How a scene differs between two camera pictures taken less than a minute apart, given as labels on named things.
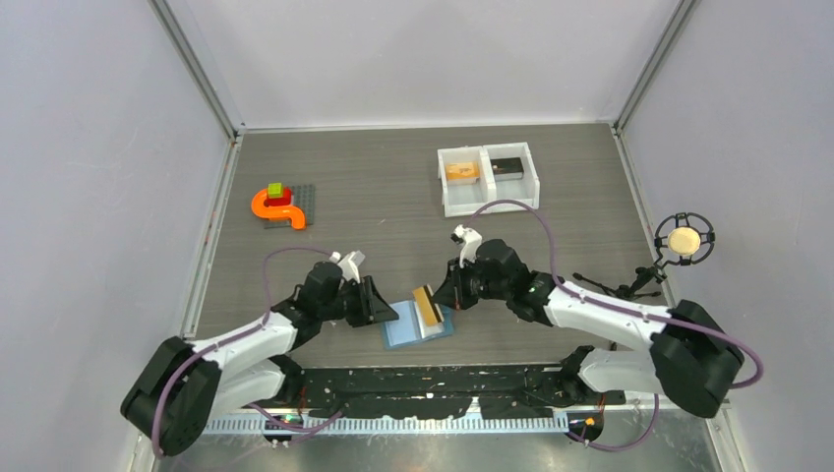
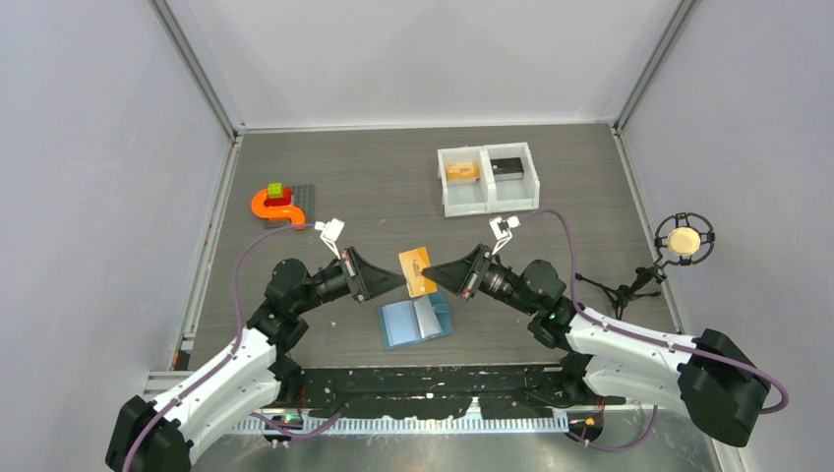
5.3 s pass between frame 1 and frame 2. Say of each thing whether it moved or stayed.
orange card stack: stayed
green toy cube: stayed
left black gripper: moved
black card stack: stayed
